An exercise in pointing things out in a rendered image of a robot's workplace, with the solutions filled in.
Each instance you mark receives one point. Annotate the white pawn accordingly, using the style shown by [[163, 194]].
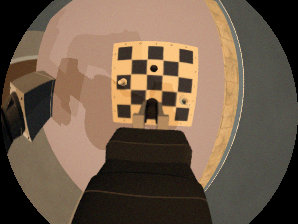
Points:
[[123, 83]]

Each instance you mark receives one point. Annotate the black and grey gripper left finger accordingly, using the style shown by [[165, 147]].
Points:
[[138, 118]]

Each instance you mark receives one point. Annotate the tan and dark brown chessboard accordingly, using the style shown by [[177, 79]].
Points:
[[177, 75]]

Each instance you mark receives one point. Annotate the white queen chess piece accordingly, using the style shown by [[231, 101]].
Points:
[[185, 100]]

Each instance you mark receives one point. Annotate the black pawn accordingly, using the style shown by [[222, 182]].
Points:
[[153, 68]]

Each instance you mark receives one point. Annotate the black chess queen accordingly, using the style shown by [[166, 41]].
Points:
[[151, 111]]

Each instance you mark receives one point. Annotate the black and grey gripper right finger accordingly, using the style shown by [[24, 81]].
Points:
[[161, 119]]

